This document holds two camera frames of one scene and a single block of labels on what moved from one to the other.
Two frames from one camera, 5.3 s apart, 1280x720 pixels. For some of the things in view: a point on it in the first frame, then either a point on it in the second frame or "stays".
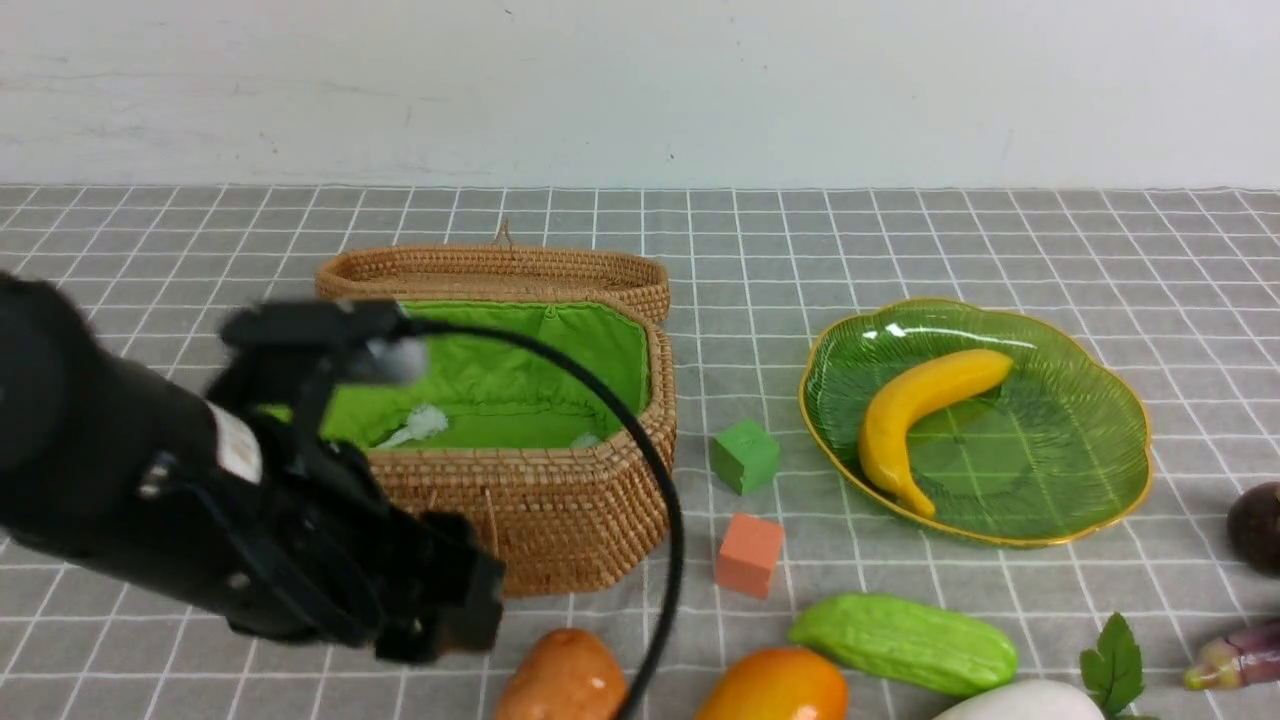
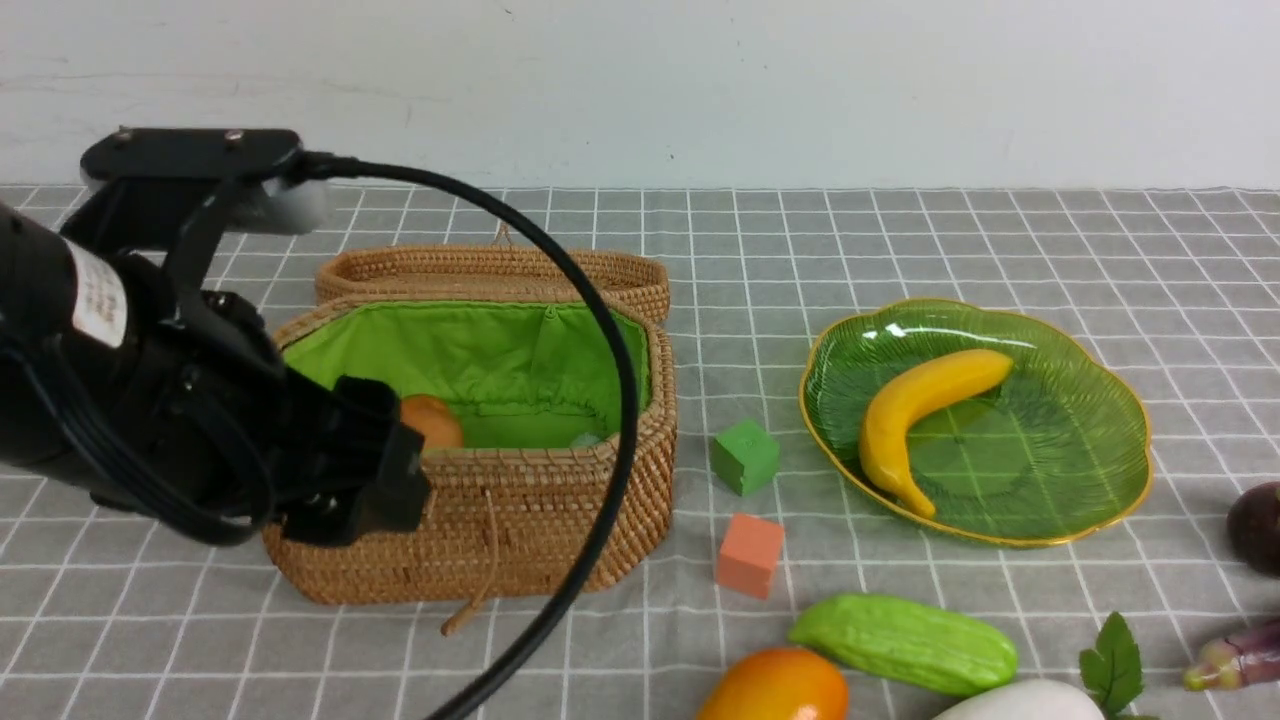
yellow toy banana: (887, 420) stays
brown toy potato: (566, 675) to (436, 419)
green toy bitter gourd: (909, 640) stays
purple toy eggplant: (1238, 660) stays
